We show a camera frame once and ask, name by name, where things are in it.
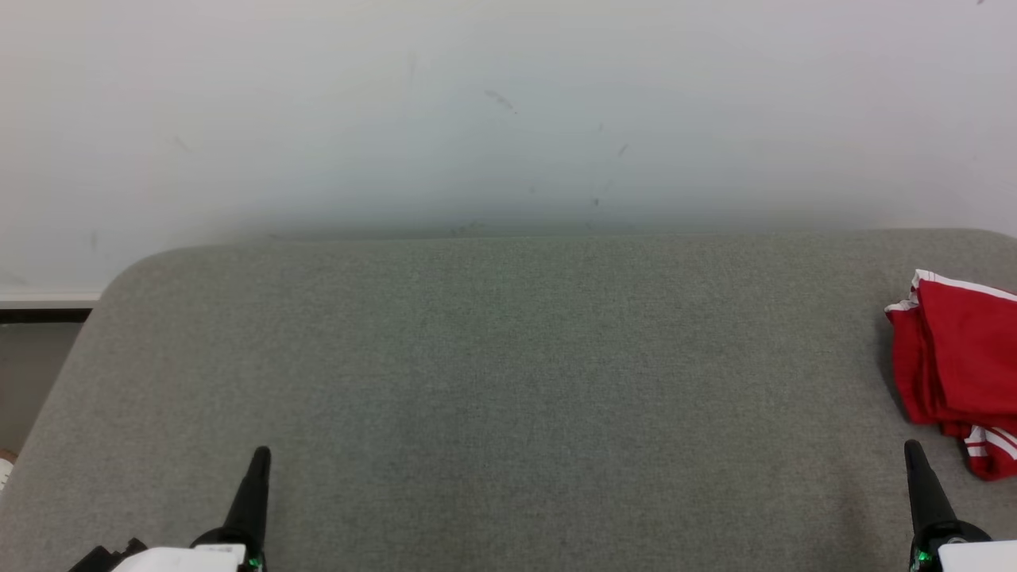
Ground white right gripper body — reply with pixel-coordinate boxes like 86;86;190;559
910;521;1017;572

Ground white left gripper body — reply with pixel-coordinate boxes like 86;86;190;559
111;532;267;572

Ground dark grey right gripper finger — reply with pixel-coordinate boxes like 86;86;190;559
904;439;958;541

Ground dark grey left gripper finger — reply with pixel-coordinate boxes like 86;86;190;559
218;446;271;549

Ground red jersey with white sleeves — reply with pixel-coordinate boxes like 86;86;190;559
942;421;1017;482

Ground red shorts with white trim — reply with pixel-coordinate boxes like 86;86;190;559
884;269;1017;438

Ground white and black baseboard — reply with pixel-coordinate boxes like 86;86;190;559
0;292;102;323

